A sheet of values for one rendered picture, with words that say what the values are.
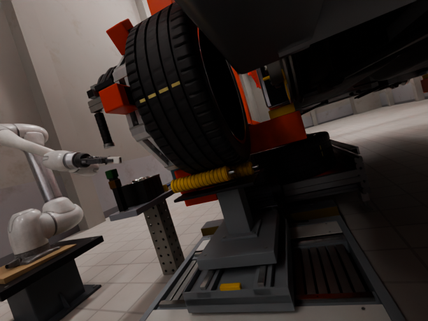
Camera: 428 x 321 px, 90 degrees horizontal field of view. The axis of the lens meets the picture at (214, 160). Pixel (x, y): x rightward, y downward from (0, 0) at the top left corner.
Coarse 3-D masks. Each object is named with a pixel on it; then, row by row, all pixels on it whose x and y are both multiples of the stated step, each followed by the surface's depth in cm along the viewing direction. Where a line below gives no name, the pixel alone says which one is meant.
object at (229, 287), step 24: (288, 240) 92; (264, 264) 74; (288, 264) 74; (192, 288) 79; (216, 288) 75; (240, 288) 67; (264, 288) 65; (288, 288) 62; (192, 312) 74; (216, 312) 71
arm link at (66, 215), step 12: (24, 132) 137; (36, 132) 143; (36, 156) 139; (36, 168) 138; (36, 180) 138; (48, 180) 139; (48, 192) 137; (60, 192) 142; (48, 204) 134; (60, 204) 136; (72, 204) 143; (60, 216) 133; (72, 216) 139; (60, 228) 132
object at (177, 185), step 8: (216, 168) 82; (224, 168) 80; (184, 176) 88; (192, 176) 84; (200, 176) 83; (208, 176) 81; (216, 176) 80; (224, 176) 79; (176, 184) 87; (184, 184) 85; (192, 184) 84; (200, 184) 84; (208, 184) 83; (176, 192) 88
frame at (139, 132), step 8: (120, 64) 76; (120, 72) 72; (120, 80) 73; (136, 112) 73; (128, 120) 74; (136, 120) 76; (136, 128) 74; (144, 128) 73; (136, 136) 75; (144, 136) 75; (144, 144) 78; (152, 144) 82; (152, 152) 81; (160, 152) 85; (160, 160) 85; (168, 160) 88; (168, 168) 89; (176, 168) 89
